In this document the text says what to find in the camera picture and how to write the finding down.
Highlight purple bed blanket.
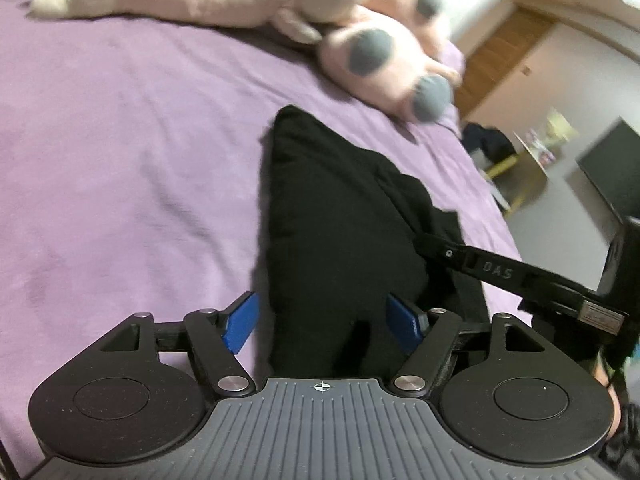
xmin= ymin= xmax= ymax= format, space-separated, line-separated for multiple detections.
xmin=0 ymin=0 xmax=528 ymax=468

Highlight black bag on floor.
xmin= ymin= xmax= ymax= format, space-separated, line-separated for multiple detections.
xmin=461 ymin=121 xmax=517 ymax=162

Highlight yellow-legged side table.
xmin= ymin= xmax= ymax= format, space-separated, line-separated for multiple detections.
xmin=486 ymin=131 xmax=557 ymax=212

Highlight person's right forearm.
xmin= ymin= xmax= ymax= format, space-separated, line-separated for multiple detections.
xmin=592 ymin=347 xmax=640 ymax=480

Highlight black long-sleeve shirt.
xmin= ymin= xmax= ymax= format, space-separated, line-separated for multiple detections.
xmin=260 ymin=104 xmax=490 ymax=380

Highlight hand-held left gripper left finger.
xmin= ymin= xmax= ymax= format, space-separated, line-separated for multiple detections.
xmin=92 ymin=290 xmax=261 ymax=398

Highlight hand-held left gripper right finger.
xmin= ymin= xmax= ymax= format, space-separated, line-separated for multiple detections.
xmin=386 ymin=292 xmax=553 ymax=398

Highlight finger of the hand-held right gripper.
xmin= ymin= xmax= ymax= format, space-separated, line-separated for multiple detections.
xmin=414 ymin=231 xmax=587 ymax=307

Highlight wooden door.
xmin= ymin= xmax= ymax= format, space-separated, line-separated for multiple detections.
xmin=451 ymin=4 xmax=557 ymax=122

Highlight pink plush toy grey feet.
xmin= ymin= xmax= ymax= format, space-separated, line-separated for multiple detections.
xmin=314 ymin=0 xmax=465 ymax=125

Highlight black television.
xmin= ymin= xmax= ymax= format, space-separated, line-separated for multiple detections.
xmin=576 ymin=116 xmax=640 ymax=227

